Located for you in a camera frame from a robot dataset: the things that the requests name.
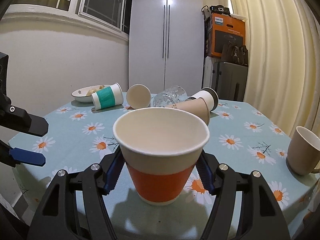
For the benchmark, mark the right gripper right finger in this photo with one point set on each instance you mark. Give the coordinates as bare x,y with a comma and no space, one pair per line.
260,214

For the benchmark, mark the cream curtain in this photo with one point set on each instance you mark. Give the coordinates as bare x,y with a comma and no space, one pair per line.
282,37

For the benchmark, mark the white floral bowl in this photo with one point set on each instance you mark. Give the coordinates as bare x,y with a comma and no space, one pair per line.
80,94

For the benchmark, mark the clear glass cup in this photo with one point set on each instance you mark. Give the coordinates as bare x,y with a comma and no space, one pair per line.
172,95

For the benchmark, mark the beige snack pieces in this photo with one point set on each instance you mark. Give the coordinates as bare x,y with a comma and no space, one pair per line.
94,90

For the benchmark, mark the teal sleeve paper cup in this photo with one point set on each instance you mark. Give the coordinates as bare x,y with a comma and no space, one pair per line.
109,96

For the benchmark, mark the white wardrobe cabinet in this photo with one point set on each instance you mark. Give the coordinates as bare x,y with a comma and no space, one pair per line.
166,44

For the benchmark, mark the orange philips cardboard box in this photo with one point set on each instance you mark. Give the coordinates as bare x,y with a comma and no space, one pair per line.
221,29

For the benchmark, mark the pink sleeve paper cup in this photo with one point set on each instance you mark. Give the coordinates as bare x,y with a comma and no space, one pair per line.
138,96

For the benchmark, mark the daisy print blue tablecloth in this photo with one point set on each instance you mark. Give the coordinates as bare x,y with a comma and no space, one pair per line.
240,136

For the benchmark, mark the brown kraft paper cup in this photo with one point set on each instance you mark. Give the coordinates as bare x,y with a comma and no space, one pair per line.
196,107

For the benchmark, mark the dark grey suitcase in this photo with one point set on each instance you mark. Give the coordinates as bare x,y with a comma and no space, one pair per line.
229,80

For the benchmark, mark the white panel beside suitcase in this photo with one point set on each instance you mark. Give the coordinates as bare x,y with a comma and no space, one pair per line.
207,76

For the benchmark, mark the window with white frame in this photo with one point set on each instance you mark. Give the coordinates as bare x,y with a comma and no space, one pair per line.
107,16

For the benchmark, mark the white cup black lid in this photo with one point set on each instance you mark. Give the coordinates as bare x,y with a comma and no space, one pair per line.
209,96

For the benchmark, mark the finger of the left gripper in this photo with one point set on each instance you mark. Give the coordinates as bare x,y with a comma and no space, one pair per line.
20,120
16,156

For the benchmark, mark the orange sleeve paper cup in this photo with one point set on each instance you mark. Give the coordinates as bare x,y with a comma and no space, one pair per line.
161,147

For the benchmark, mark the beige ceramic mug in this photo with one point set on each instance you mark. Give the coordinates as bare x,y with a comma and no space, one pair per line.
303,152

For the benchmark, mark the black handbag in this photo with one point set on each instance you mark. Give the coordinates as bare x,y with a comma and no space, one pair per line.
235,54

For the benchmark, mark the black device on box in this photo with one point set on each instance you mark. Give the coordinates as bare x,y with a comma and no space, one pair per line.
218,9

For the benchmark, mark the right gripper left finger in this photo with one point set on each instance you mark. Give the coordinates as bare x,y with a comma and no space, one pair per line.
57,217

